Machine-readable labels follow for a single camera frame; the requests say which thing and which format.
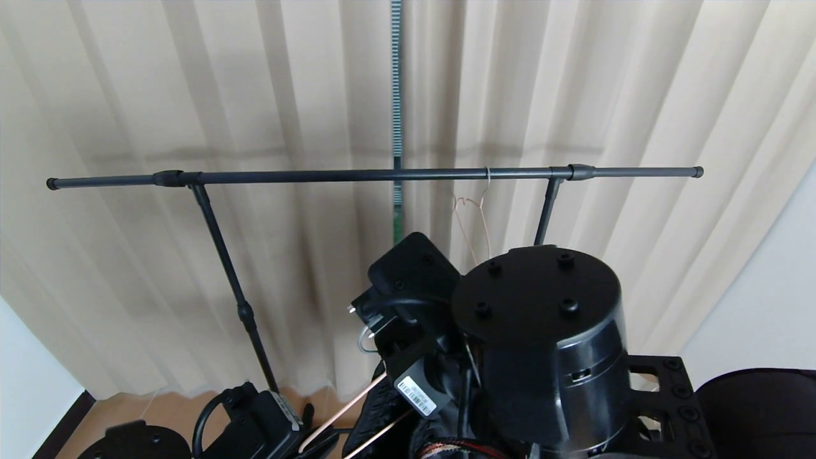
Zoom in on black shorts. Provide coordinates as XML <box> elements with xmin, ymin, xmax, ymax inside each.
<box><xmin>359</xmin><ymin>376</ymin><xmax>485</xmax><ymax>459</ymax></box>

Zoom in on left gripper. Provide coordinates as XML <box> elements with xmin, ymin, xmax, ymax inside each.
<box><xmin>255</xmin><ymin>390</ymin><xmax>342</xmax><ymax>459</ymax></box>

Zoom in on beige curtain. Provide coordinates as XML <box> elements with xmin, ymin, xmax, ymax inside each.
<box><xmin>0</xmin><ymin>0</ymin><xmax>816</xmax><ymax>401</ymax></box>

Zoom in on black cable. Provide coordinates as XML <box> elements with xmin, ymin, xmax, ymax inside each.
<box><xmin>191</xmin><ymin>389</ymin><xmax>240</xmax><ymax>459</ymax></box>

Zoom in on pink clothes hanger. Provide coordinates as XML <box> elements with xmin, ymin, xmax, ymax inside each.
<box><xmin>452</xmin><ymin>167</ymin><xmax>493</xmax><ymax>268</ymax></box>
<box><xmin>297</xmin><ymin>324</ymin><xmax>416</xmax><ymax>459</ymax></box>

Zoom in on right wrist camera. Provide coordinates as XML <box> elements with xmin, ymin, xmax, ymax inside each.
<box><xmin>351</xmin><ymin>231</ymin><xmax>463</xmax><ymax>359</ymax></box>

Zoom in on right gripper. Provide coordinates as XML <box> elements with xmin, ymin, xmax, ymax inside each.
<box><xmin>384</xmin><ymin>344</ymin><xmax>476</xmax><ymax>442</ymax></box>

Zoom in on black clothes rack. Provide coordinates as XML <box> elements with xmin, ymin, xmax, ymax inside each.
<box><xmin>46</xmin><ymin>164</ymin><xmax>705</xmax><ymax>435</ymax></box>

